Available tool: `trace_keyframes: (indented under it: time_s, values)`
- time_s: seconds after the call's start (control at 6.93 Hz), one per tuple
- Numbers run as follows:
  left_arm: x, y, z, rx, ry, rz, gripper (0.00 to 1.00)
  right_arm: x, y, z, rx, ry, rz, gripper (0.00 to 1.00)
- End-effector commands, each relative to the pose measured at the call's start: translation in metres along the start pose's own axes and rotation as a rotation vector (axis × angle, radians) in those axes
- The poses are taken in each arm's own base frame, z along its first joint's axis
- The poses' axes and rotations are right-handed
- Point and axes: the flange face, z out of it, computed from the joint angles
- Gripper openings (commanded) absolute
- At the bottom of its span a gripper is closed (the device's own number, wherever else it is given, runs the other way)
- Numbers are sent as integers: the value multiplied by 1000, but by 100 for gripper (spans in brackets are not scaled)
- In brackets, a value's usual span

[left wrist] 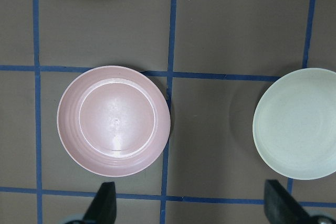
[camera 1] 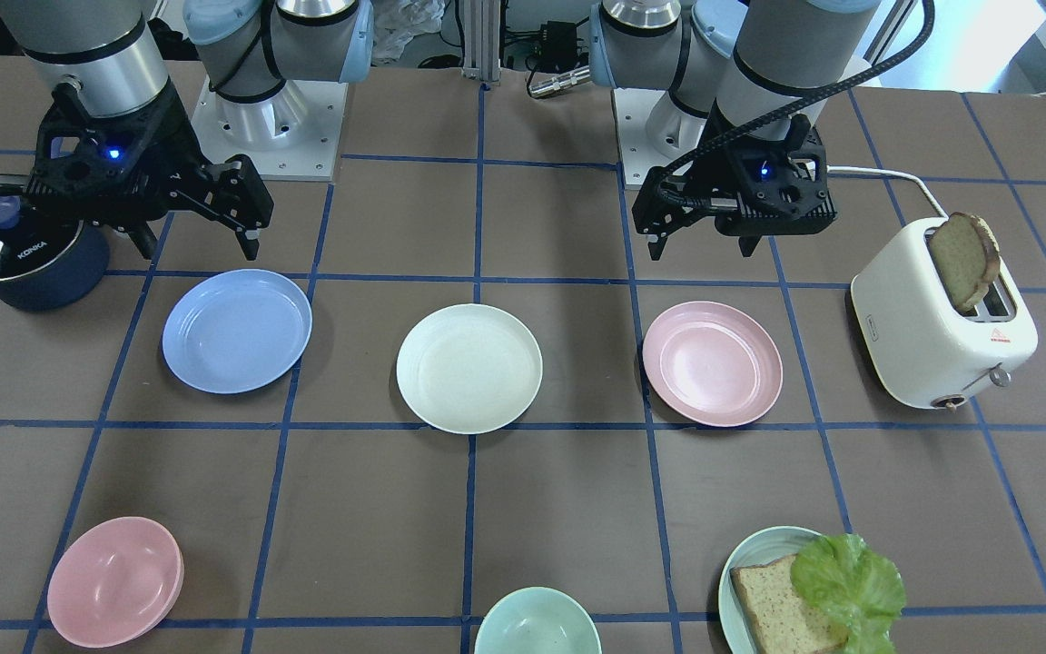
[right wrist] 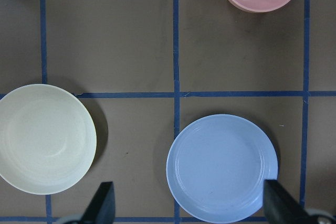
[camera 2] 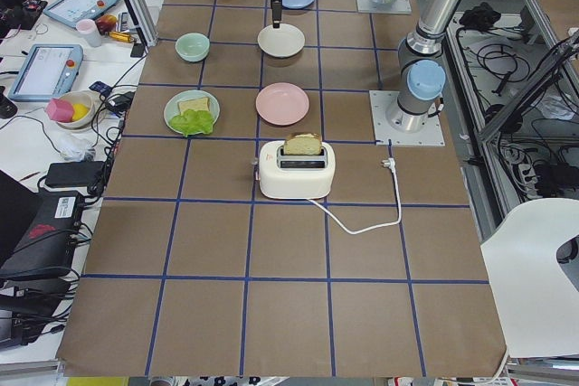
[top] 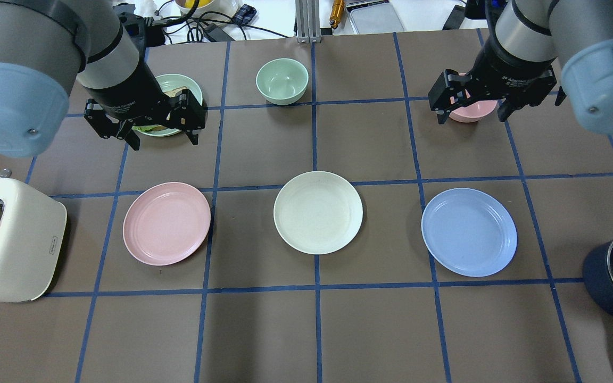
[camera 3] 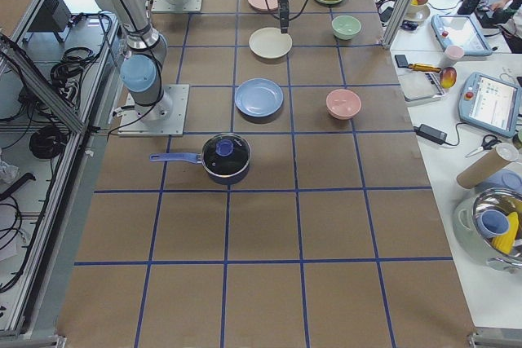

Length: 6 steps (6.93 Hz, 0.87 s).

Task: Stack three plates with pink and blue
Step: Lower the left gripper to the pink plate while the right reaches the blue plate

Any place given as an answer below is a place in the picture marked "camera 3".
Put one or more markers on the blue plate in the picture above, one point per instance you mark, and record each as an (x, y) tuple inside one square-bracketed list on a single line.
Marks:
[(258, 97)]

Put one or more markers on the cream white plate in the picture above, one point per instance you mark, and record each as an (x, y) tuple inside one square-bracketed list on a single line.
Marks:
[(270, 43)]

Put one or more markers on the green bowl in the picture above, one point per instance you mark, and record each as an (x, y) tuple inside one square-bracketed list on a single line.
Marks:
[(346, 27)]

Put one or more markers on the pink bowl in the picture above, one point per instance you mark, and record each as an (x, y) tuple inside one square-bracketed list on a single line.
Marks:
[(343, 104)]

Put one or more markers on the bowl with toy fruit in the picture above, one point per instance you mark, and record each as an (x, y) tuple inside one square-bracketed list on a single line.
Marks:
[(415, 6)]

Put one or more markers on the blue saucepan with lid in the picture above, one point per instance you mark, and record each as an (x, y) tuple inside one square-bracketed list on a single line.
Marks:
[(225, 158)]

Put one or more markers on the pink cup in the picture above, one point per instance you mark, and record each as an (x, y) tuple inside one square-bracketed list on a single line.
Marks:
[(452, 54)]

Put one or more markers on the far teach pendant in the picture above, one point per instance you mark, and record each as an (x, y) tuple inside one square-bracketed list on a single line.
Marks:
[(460, 30)]

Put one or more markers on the teach pendant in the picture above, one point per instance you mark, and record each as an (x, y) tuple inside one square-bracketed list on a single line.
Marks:
[(490, 104), (460, 30)]

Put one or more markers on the black power adapter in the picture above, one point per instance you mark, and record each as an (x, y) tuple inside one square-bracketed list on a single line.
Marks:
[(431, 134)]

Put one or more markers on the near teach pendant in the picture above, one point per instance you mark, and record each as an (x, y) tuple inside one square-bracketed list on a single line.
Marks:
[(490, 104)]

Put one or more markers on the cardboard tube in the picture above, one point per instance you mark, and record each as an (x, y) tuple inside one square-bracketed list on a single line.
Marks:
[(498, 158)]

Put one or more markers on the steel bowl with toys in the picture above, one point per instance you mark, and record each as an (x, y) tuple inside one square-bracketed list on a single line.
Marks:
[(488, 228)]

